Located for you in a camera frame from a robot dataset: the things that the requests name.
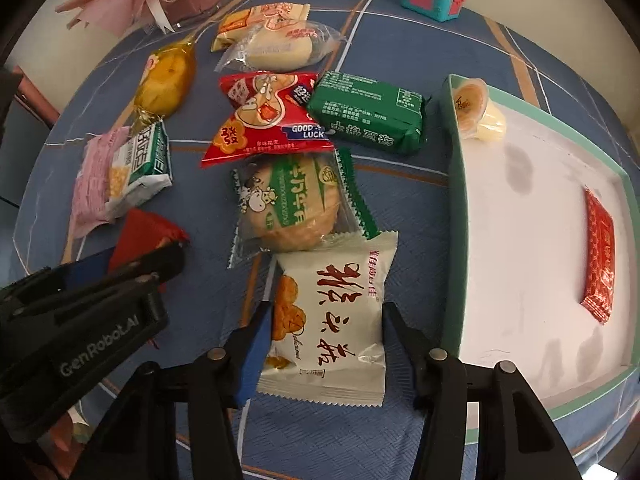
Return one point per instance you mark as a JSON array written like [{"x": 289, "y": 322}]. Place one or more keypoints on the clear glass vase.
[{"x": 200, "y": 4}]

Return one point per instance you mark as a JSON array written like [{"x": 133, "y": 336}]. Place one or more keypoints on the small red snack packet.
[{"x": 145, "y": 235}]

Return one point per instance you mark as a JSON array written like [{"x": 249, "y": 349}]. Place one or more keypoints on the red peanut packet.
[{"x": 260, "y": 120}]

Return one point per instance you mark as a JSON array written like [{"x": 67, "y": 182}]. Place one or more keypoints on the brown wooden furniture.
[{"x": 32, "y": 100}]

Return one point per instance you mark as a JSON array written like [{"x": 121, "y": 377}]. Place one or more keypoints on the clear steamed cake packet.
[{"x": 280, "y": 50}]

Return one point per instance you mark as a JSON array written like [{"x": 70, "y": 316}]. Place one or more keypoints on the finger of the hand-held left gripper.
[
  {"x": 100, "y": 296},
  {"x": 150, "y": 262}
]

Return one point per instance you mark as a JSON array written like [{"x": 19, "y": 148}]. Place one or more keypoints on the blue plaid cloth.
[{"x": 400, "y": 200}]

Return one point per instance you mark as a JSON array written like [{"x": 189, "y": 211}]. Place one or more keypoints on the flat red patterned packet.
[{"x": 600, "y": 255}]

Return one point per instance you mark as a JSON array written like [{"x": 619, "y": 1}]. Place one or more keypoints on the orange lid jelly cup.
[{"x": 472, "y": 105}]

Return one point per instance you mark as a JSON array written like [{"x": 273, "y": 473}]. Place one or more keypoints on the round cake green white packet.
[{"x": 295, "y": 205}]

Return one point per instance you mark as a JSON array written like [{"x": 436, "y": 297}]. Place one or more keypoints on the white packet with red characters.
[{"x": 335, "y": 310}]

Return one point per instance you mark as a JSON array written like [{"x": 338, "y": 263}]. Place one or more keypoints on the yellow cake packet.
[{"x": 167, "y": 80}]

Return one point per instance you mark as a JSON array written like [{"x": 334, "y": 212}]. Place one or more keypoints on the dark green snack packet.
[{"x": 365, "y": 110}]

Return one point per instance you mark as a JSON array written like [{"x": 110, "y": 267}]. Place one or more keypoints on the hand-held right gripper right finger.
[{"x": 400, "y": 335}]

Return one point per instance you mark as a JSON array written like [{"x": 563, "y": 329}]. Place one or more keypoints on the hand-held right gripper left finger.
[{"x": 255, "y": 347}]

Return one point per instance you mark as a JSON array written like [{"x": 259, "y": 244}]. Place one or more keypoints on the white box with green rim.
[{"x": 525, "y": 240}]

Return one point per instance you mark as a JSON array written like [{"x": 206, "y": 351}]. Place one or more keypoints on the orange and cream bread packet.
[{"x": 250, "y": 20}]

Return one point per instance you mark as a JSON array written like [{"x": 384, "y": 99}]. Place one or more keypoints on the pink snack packet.
[{"x": 92, "y": 185}]

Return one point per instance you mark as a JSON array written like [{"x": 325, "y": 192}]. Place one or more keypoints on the green and white snack packet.
[{"x": 142, "y": 160}]

